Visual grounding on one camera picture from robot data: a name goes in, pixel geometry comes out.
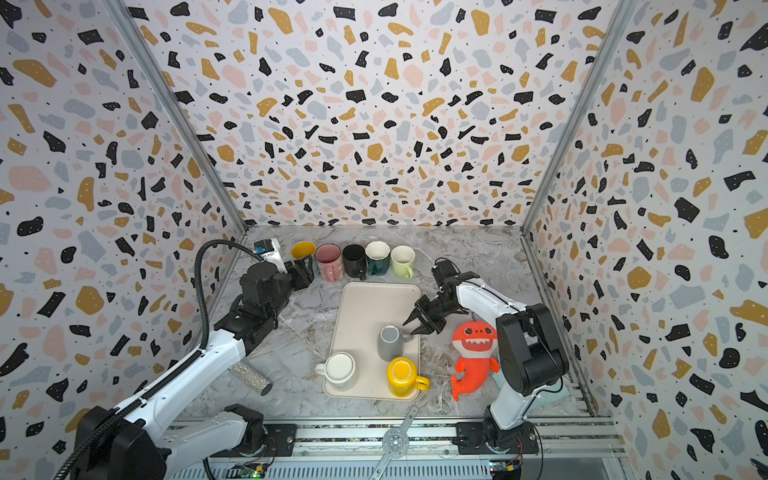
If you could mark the grey mug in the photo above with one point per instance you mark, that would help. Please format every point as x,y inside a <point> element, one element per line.
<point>391,343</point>

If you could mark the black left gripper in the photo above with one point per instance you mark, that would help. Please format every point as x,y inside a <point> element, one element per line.
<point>300,275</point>

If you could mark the red shark plush toy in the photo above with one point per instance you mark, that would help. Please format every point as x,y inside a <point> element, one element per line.
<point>476,342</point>

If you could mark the black mug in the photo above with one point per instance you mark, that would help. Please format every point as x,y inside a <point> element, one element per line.
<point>355,261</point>

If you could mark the blue patterned mug yellow inside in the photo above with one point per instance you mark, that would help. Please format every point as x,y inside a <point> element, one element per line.
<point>305,251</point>

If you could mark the white mug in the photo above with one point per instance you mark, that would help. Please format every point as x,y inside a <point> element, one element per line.
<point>339,370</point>

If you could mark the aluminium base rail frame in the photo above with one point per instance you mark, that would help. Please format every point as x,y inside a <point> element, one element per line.
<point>354,448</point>

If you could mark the teal cloth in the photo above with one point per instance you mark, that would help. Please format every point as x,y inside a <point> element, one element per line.
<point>552,396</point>

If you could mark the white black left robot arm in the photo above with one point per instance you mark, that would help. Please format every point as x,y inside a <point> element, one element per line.
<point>132,439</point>

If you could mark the dark green mug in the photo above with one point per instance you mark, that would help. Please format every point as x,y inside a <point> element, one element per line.
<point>378,255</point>

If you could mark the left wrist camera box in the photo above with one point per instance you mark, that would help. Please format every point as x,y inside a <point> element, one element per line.
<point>269,251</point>

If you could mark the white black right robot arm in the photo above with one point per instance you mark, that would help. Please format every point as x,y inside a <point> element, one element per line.
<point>503,336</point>

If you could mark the aluminium corner post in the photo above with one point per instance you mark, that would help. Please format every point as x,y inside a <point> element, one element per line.
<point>616,27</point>
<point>120,16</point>

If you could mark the beige tray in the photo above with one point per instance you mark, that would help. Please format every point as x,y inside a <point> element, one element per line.
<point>365,308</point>

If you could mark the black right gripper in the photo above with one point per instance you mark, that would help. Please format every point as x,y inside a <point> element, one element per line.
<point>435,309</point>

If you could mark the aluminium corner post left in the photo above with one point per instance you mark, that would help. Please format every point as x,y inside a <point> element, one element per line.
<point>120,16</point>

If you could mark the pink mug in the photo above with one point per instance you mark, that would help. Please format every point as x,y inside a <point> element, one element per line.
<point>329,260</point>

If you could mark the light green mug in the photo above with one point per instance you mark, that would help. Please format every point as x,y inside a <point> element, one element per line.
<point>402,261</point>

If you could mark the glittery silver cylinder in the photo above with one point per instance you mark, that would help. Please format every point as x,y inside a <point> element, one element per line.
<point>251,377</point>

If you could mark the metal perforated bracket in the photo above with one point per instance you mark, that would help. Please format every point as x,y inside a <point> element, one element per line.
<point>395,444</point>

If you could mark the aluminium corner post right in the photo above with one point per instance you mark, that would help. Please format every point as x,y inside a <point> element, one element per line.
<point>616,27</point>

